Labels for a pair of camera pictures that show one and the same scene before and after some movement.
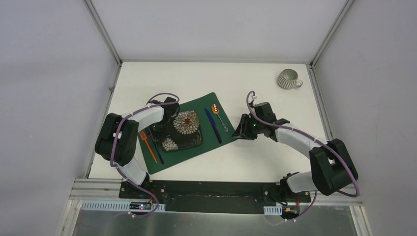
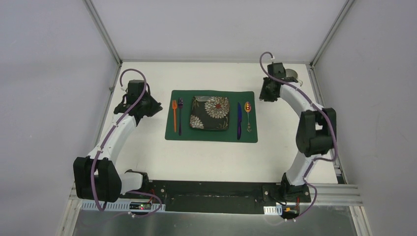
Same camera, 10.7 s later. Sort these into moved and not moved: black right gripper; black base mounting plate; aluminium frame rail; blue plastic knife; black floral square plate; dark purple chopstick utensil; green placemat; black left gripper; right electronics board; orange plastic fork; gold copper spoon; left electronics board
Moved: black floral square plate; gold copper spoon; blue plastic knife; orange plastic fork; dark purple chopstick utensil; green placemat; black left gripper; black right gripper
Not moved: left electronics board; black base mounting plate; right electronics board; aluminium frame rail
